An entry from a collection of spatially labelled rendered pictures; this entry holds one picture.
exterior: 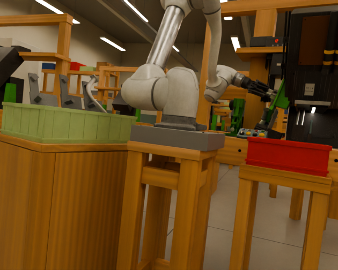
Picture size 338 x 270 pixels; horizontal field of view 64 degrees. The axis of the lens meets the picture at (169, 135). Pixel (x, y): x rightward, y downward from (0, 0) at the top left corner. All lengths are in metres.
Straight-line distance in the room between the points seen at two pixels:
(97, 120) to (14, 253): 0.75
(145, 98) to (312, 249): 0.91
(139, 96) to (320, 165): 0.80
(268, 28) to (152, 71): 1.18
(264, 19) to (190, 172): 1.51
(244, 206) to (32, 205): 0.93
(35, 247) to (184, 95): 0.94
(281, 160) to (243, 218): 0.29
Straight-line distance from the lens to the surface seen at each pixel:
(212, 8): 1.60
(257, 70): 2.17
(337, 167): 1.50
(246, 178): 1.20
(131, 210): 1.19
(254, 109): 2.12
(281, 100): 1.74
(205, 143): 1.02
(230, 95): 2.27
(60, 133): 1.38
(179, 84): 1.16
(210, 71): 1.71
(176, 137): 1.06
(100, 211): 1.58
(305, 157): 1.20
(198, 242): 1.38
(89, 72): 7.08
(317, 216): 1.21
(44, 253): 1.47
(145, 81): 1.27
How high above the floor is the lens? 0.94
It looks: 2 degrees down
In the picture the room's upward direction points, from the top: 6 degrees clockwise
